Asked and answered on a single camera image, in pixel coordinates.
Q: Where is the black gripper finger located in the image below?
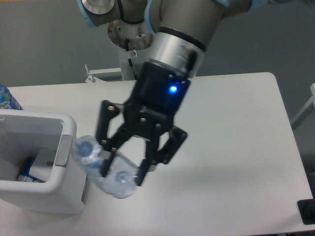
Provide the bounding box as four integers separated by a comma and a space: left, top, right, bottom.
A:
134, 124, 188, 186
95, 100, 131, 177

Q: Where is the white pedestal base bracket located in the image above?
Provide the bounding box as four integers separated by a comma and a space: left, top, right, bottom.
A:
85, 64, 122, 83

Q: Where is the blue snack wrapper in bin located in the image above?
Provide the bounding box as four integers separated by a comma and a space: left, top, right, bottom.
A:
16, 156, 41, 183

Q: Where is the white plastic trash bin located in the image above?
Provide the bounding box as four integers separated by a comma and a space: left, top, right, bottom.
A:
0, 110, 87, 214

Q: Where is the clear plastic water bottle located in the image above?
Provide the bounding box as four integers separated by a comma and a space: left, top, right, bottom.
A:
71, 135, 138, 199

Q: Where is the black clamp at table edge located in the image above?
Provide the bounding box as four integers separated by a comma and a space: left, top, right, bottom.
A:
297, 199, 315, 225

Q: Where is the black cable on pedestal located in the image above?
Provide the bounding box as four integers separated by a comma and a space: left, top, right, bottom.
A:
125, 37, 139, 80

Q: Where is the white frame at right edge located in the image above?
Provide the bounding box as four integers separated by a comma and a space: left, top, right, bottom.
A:
291, 83, 315, 131

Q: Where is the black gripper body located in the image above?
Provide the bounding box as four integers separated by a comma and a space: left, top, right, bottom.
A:
122, 62, 190, 140

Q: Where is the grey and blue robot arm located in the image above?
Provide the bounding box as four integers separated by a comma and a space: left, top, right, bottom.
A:
77, 0, 265, 186

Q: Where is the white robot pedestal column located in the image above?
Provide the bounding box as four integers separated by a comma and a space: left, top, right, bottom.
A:
108, 20, 153, 81

